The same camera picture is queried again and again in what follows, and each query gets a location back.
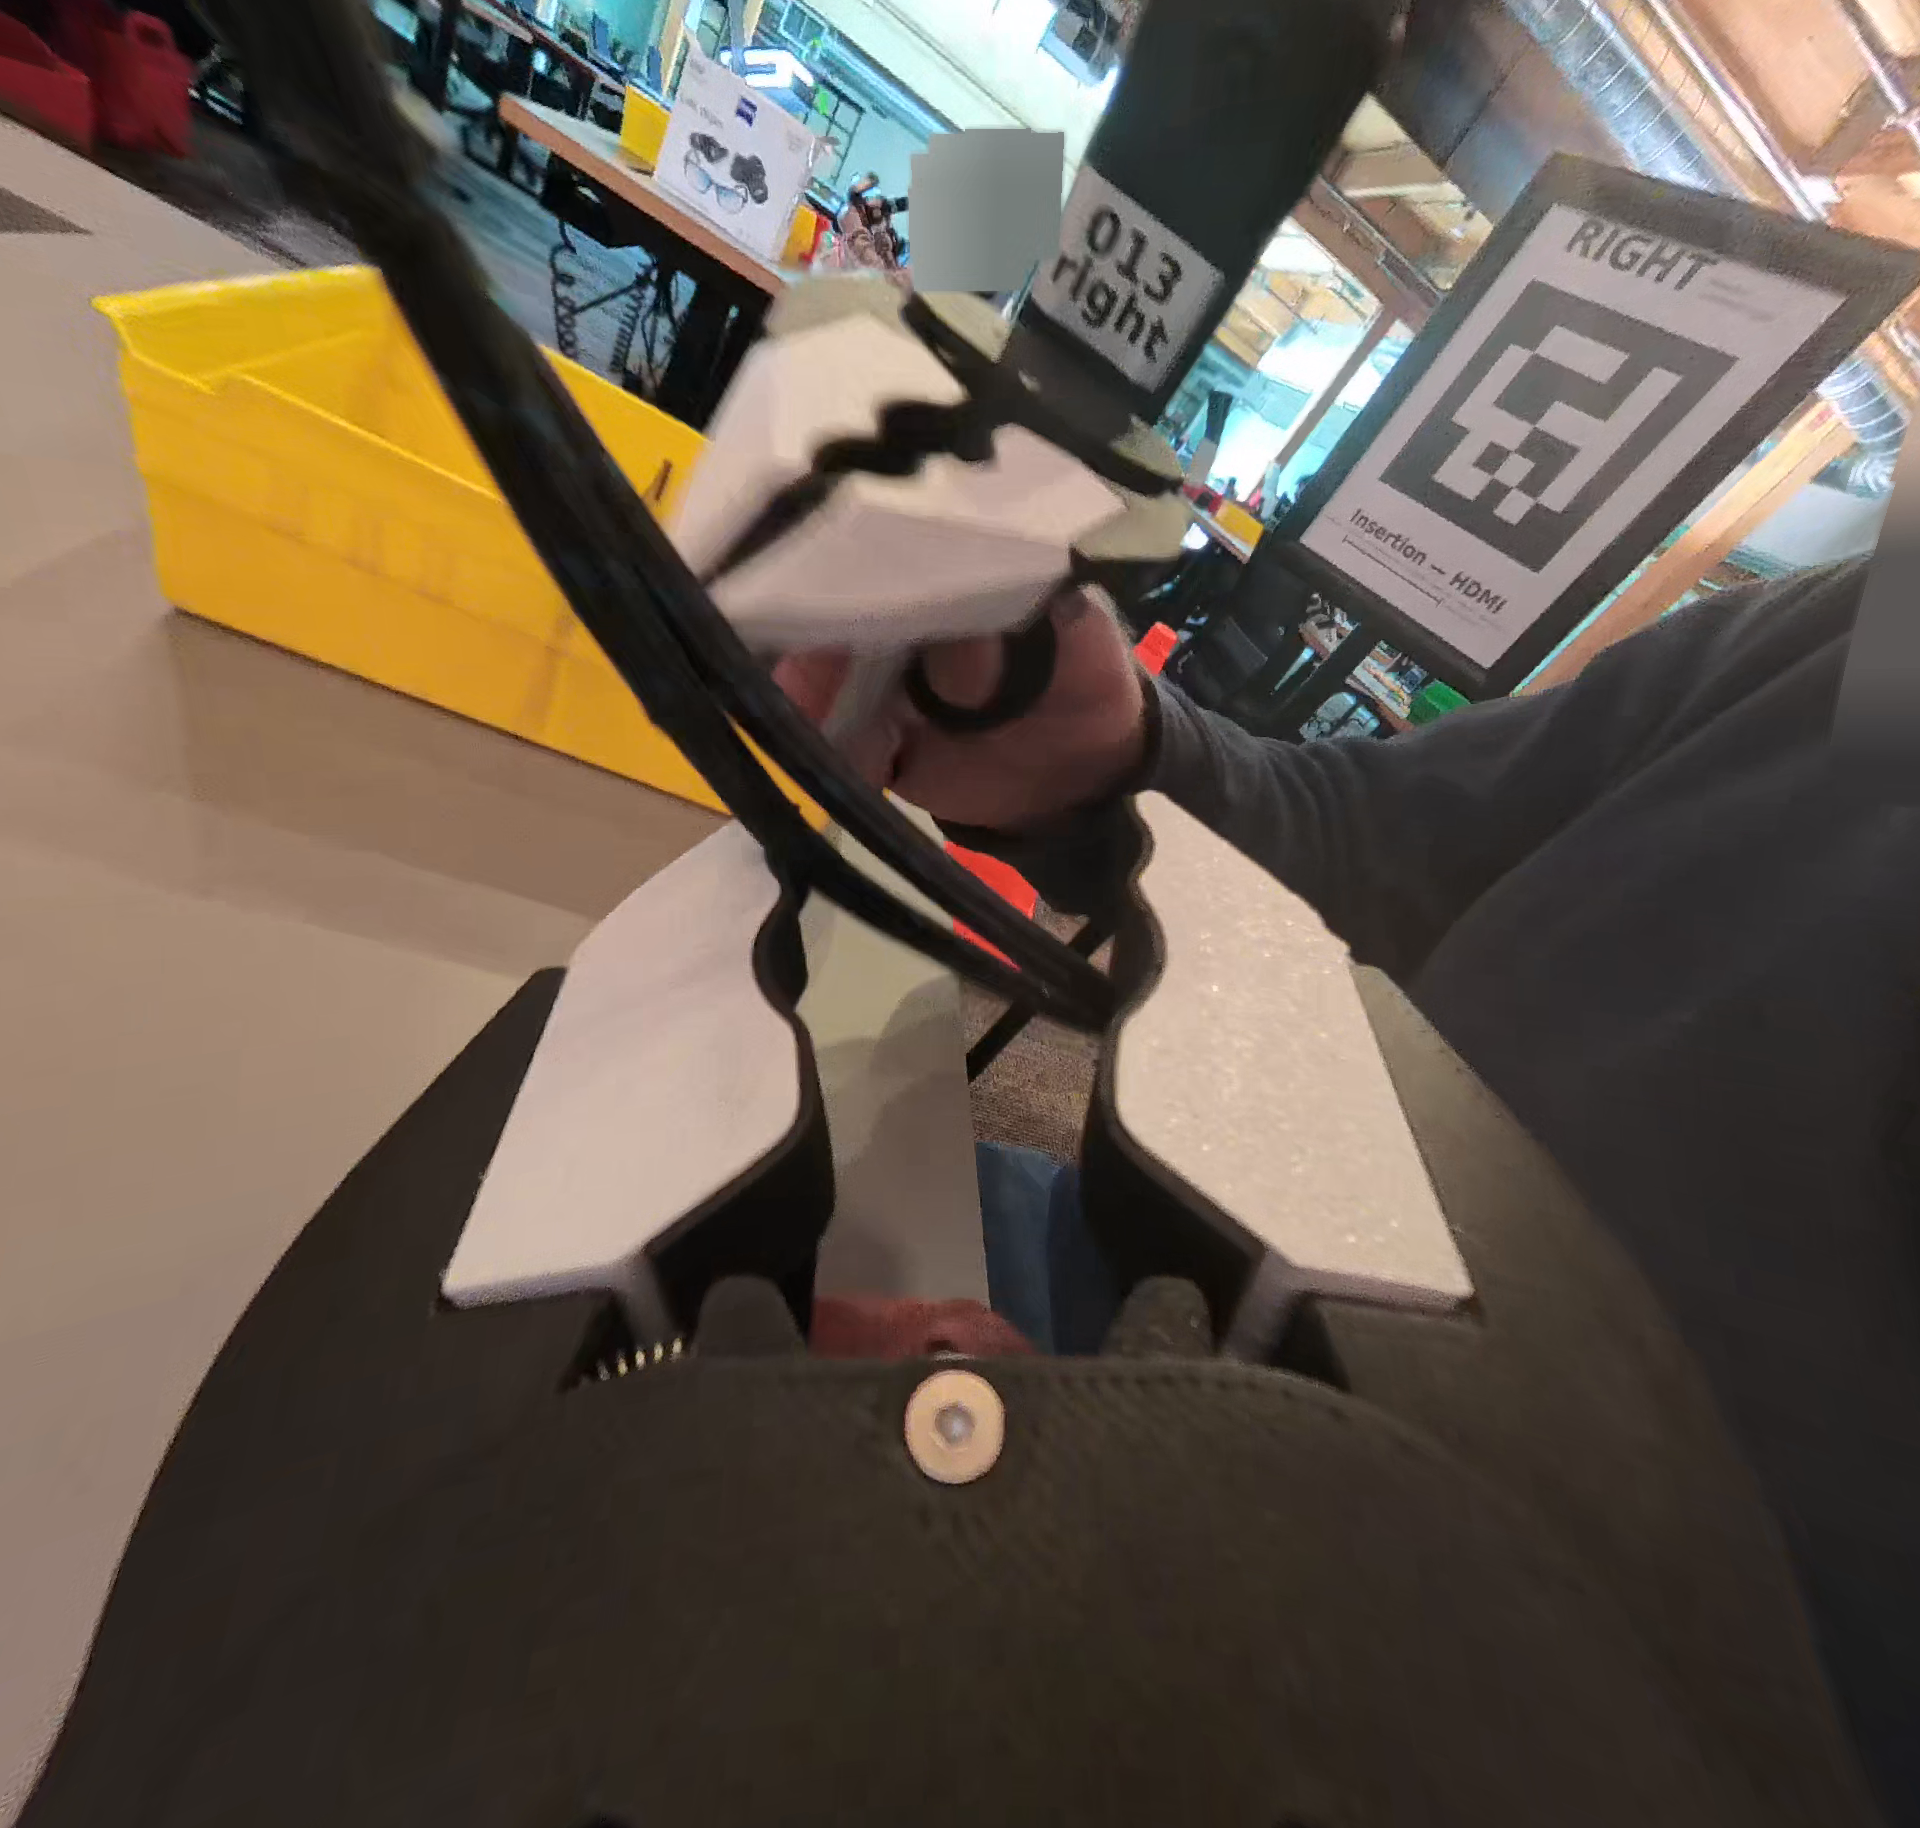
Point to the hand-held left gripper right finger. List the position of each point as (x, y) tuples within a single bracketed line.
[(1276, 1109)]

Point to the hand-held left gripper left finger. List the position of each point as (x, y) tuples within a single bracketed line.
[(644, 1109)]

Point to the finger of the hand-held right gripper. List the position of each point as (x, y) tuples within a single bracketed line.
[(961, 552), (812, 419)]

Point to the yellow plastic bin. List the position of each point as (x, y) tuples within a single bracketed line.
[(300, 479)]

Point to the person's right forearm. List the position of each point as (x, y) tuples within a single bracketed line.
[(1410, 778)]

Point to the person's right hand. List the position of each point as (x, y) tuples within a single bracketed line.
[(1034, 773)]

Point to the white printed carton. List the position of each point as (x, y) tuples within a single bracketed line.
[(736, 142)]

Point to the small yellow box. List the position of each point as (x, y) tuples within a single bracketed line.
[(644, 126)]

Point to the background wooden desk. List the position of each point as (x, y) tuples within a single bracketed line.
[(586, 153)]

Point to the white printed board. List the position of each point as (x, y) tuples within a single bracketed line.
[(1560, 389)]

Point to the red plastic bin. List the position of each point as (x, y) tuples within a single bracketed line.
[(137, 72), (31, 72)]

